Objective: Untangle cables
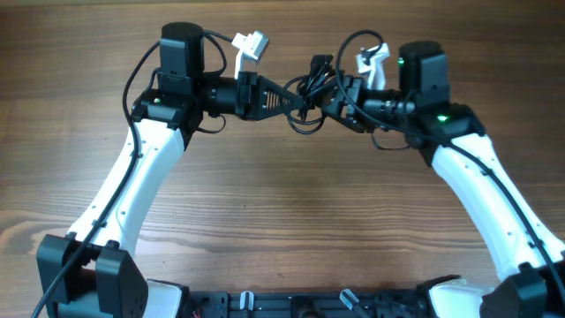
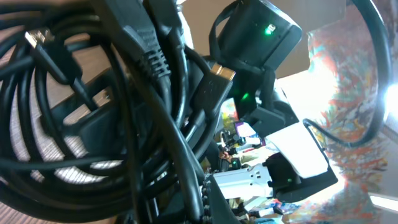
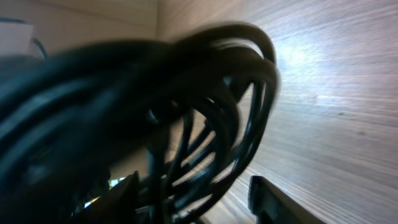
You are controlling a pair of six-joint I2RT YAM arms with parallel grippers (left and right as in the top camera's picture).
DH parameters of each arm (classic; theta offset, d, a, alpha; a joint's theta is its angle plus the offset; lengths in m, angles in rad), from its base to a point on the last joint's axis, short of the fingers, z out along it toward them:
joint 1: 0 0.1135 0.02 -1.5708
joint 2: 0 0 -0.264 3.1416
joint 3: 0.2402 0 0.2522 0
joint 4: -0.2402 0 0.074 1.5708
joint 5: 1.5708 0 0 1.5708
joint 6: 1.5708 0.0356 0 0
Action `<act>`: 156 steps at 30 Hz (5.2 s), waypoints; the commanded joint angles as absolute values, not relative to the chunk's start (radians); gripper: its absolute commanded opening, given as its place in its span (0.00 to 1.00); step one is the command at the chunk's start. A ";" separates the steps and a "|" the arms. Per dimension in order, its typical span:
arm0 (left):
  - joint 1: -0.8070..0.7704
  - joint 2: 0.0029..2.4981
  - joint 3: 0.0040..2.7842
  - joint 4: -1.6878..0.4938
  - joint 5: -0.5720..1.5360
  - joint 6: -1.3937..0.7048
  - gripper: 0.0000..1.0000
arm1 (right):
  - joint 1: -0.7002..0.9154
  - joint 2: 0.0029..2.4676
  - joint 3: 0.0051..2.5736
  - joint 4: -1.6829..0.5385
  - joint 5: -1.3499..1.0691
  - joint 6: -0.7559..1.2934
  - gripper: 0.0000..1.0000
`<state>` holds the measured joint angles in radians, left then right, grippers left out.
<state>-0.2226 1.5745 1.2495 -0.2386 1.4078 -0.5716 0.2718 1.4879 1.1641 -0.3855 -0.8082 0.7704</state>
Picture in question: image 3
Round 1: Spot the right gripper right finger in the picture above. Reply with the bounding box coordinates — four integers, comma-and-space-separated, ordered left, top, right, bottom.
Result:
248, 175, 325, 224

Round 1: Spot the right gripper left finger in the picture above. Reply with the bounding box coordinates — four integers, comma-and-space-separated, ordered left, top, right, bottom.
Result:
71, 171, 139, 224

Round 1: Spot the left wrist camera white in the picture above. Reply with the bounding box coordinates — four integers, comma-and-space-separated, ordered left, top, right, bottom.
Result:
0, 17, 34, 57

